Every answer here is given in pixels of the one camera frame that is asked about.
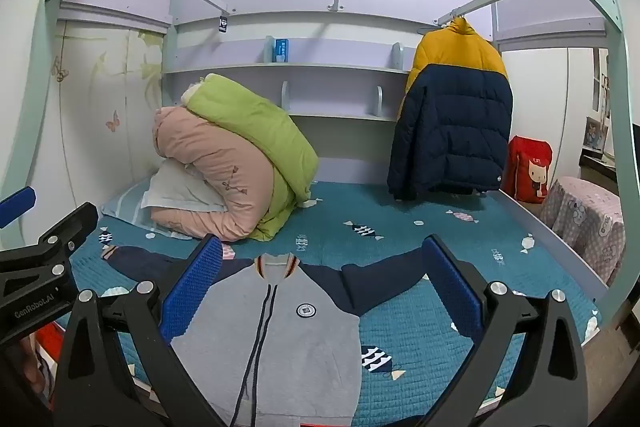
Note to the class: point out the lavender shelf unit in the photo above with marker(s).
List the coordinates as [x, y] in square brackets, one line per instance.
[325, 52]

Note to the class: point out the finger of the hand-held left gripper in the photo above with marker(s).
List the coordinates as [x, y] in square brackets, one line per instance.
[15, 206]
[70, 227]

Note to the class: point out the butterfly wall sticker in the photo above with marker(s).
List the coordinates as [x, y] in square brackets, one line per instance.
[113, 122]
[61, 71]

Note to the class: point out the blue striped pillow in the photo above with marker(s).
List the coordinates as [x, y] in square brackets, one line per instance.
[122, 207]

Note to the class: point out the black tag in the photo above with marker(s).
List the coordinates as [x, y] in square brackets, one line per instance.
[223, 23]

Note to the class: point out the green quilt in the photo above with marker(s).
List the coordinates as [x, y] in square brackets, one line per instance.
[250, 127]

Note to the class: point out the red printed bag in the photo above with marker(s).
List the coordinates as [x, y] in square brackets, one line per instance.
[530, 167]

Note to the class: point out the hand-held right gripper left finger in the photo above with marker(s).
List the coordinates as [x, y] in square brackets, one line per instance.
[192, 287]

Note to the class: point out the blue box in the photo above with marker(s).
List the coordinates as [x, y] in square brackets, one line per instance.
[281, 51]

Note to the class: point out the teal quilted bed mat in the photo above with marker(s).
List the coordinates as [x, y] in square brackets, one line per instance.
[400, 257]

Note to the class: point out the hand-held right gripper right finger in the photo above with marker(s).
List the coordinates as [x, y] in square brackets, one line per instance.
[450, 287]

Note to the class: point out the yellow and navy puffer jacket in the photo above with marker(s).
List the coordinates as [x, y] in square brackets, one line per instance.
[450, 122]

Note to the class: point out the picture frame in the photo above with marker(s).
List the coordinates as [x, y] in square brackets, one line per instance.
[596, 134]

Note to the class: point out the pink patterned covered stool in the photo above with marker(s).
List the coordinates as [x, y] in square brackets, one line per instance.
[585, 227]

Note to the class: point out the grey and navy zip jacket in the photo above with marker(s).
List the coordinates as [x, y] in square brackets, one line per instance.
[300, 347]

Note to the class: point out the pink quilt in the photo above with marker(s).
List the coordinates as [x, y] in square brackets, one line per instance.
[220, 172]

